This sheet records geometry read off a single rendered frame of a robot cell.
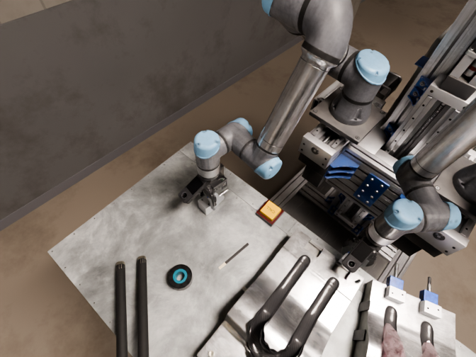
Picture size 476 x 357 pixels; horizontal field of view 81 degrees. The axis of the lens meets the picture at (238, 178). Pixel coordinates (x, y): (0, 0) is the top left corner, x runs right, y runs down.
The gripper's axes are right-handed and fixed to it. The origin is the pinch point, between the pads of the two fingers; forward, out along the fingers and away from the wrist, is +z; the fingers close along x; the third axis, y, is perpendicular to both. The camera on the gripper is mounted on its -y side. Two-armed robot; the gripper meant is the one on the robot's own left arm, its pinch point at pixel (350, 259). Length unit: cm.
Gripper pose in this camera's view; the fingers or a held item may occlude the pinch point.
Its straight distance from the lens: 109.0
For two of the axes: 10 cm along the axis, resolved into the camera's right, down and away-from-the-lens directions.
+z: -0.4, 5.5, 8.4
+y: 7.1, -5.8, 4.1
